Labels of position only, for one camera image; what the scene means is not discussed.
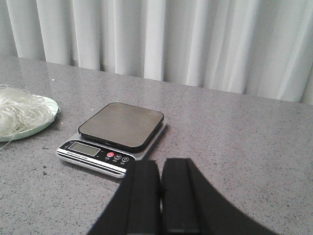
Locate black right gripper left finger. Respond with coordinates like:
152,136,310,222
88,161,161,235

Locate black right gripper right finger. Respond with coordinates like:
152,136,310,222
161,158,274,235

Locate white translucent vermicelli bundle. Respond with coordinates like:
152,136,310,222
0,84,52,150

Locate silver digital kitchen scale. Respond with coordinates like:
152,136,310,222
56,102,167,178

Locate light green round plate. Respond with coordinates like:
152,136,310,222
0,95,60,142

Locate white pleated curtain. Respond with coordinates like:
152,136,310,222
0,0,313,104

